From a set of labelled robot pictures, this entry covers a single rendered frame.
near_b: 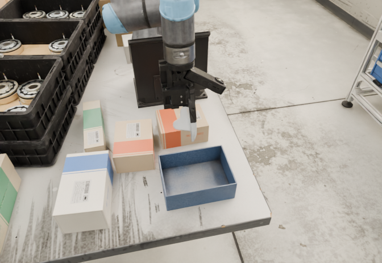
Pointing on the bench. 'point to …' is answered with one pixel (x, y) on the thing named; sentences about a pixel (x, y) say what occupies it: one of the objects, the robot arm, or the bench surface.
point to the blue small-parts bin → (196, 177)
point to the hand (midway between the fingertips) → (190, 125)
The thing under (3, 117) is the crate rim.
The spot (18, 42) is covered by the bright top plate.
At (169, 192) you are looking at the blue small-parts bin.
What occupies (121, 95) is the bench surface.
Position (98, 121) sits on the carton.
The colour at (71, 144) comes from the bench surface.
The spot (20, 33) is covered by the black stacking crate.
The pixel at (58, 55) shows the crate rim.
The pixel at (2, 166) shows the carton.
